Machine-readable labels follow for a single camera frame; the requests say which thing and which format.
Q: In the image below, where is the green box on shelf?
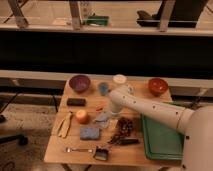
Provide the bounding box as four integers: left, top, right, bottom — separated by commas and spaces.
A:
84, 15, 109, 26

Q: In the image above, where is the orange apple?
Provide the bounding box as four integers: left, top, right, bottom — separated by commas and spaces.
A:
75, 110, 89, 124

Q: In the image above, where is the wooden table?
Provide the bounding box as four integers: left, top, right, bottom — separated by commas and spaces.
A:
44, 79, 179, 166

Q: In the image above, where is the bunch of dark grapes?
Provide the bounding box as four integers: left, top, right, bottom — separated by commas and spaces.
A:
109, 117, 133, 144

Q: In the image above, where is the white cup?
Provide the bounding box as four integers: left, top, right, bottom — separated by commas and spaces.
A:
113, 74, 127, 85

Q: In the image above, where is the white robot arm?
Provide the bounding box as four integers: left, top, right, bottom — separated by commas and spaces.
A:
109, 85, 213, 171

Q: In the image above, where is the black handled tool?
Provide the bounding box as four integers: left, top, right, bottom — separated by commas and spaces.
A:
118, 139, 140, 145

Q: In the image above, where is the yellow banana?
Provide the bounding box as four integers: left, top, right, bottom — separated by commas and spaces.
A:
55, 113, 73, 138

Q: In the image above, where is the light blue towel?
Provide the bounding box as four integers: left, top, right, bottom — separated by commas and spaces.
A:
94, 111, 110, 128

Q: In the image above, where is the silver fork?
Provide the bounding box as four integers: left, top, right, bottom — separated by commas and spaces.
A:
64, 147, 93, 153

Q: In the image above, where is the green plastic tray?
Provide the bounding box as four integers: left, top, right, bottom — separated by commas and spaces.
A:
141, 101, 186, 162

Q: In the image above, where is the blue plastic cup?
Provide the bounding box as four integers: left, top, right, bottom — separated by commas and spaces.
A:
98, 82, 109, 96

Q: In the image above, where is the red bowl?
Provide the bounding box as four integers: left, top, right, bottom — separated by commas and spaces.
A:
148, 78, 168, 96

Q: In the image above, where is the purple bowl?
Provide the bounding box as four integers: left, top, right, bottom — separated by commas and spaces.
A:
69, 75, 91, 93

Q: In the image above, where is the blue sponge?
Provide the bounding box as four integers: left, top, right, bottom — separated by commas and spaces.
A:
80, 127, 100, 140

